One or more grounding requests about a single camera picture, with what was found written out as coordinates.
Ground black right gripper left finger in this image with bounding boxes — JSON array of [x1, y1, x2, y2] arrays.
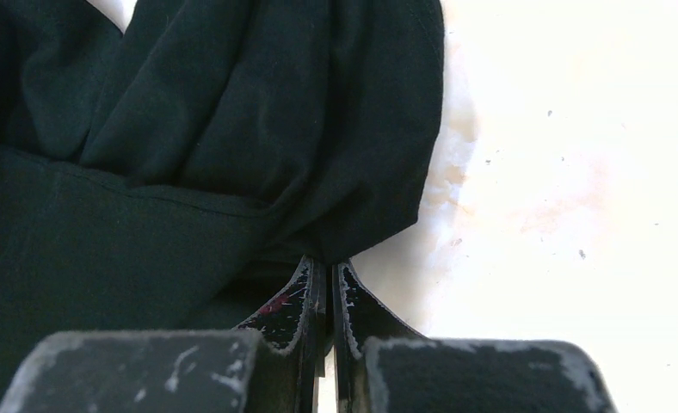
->
[[0, 257, 326, 412]]

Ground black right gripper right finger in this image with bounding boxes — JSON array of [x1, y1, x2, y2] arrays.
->
[[331, 262, 615, 412]]

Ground black printed t-shirt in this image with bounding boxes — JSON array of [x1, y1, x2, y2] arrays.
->
[[0, 1, 445, 401]]

